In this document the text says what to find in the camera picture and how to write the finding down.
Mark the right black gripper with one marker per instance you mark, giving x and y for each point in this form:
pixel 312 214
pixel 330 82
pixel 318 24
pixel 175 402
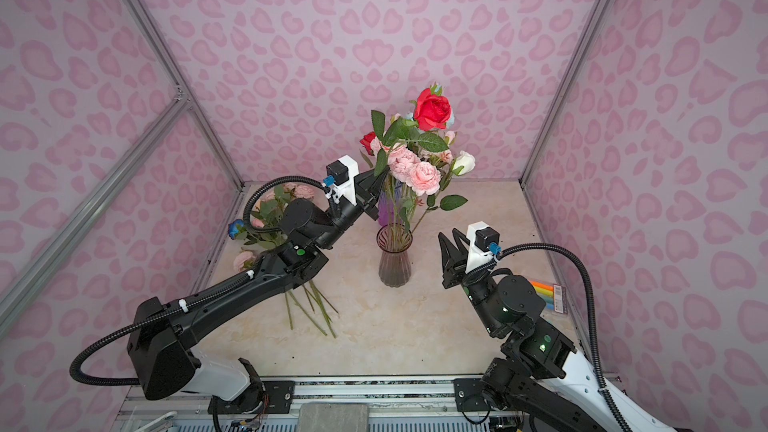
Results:
pixel 454 273

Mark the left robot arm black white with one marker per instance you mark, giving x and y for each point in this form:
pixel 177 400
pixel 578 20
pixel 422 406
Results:
pixel 162 346

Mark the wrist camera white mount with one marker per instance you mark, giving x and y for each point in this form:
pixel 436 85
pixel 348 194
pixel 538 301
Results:
pixel 484 247
pixel 339 181

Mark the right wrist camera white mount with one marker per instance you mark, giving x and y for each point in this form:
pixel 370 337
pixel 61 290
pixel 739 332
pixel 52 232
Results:
pixel 484 247

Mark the white rose long stem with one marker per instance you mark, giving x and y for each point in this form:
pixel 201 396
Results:
pixel 459 166

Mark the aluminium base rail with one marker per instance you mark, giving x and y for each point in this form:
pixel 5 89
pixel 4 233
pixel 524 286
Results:
pixel 393 403

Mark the smoky pink glass vase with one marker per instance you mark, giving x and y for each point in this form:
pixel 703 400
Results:
pixel 394 241

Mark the blue flower at wall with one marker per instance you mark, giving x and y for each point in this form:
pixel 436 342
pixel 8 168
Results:
pixel 237 230

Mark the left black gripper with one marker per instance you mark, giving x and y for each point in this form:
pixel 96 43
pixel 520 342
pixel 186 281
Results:
pixel 364 188

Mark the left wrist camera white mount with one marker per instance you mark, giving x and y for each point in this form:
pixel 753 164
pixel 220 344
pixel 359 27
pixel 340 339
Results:
pixel 339 181

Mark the pink carnation sprig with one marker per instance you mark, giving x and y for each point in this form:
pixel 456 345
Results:
pixel 401 161

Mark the purple blue glass vase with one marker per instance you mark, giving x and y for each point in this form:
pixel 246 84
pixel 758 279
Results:
pixel 386 208

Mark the red rose long stem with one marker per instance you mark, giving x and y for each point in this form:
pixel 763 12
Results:
pixel 367 141

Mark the small red rose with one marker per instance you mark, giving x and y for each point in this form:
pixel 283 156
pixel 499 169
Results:
pixel 431 112

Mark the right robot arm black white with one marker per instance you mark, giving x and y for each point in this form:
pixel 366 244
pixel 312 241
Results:
pixel 541 372

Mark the orange flower stem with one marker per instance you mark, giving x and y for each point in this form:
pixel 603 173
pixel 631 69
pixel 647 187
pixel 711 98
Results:
pixel 314 306

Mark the grey block on rail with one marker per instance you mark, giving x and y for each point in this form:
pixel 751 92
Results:
pixel 333 417

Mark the pink flower sprig low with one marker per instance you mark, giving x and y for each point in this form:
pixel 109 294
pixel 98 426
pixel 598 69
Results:
pixel 244 261

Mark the colourful packet at wall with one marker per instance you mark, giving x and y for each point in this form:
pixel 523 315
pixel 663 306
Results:
pixel 554 296

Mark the pink flower sprig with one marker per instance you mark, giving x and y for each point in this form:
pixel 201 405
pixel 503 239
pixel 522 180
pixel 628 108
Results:
pixel 431 176

